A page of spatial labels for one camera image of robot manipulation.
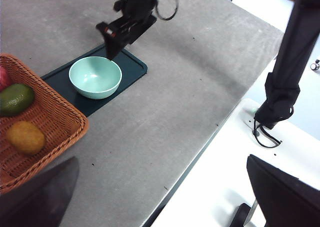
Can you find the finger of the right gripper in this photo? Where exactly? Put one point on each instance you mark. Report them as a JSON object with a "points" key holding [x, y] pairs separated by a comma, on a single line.
{"points": [[115, 45]]}

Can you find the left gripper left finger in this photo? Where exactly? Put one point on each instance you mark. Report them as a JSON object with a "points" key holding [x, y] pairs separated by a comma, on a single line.
{"points": [[37, 199]]}

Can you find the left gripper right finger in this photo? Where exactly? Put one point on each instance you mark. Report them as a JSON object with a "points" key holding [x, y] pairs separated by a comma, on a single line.
{"points": [[287, 204]]}

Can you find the teal ribbed bowl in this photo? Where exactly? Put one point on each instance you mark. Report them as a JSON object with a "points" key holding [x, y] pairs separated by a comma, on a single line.
{"points": [[95, 87]]}

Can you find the yellow-brown kiwi fruit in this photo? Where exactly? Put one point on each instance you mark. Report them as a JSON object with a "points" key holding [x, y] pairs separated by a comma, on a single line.
{"points": [[26, 137]]}

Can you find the dark rectangular tray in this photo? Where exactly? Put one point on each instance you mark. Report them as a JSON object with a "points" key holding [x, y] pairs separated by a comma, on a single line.
{"points": [[131, 69]]}

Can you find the brown wicker basket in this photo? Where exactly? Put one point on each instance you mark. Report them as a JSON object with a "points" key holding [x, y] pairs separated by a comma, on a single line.
{"points": [[57, 112]]}

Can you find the green avocado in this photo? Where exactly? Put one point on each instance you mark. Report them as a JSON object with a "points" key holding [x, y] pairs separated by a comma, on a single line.
{"points": [[16, 99]]}

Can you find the red apple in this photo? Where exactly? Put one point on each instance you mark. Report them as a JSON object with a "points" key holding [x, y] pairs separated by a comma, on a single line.
{"points": [[3, 78]]}

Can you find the small caster wheel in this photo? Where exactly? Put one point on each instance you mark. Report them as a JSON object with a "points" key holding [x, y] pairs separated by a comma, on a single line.
{"points": [[315, 65]]}

